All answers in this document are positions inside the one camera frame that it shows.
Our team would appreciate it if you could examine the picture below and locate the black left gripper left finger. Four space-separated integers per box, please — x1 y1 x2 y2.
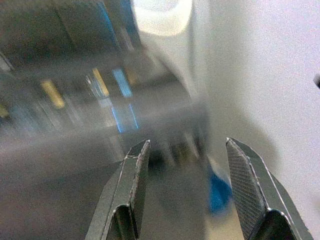
84 139 152 240

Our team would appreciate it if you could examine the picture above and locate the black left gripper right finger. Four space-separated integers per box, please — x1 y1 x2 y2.
224 136 313 240

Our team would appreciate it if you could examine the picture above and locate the blue plastic item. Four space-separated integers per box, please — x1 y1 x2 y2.
206 172 234 216

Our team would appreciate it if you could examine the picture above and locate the white cylinder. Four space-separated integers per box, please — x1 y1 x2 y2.
131 0 193 37

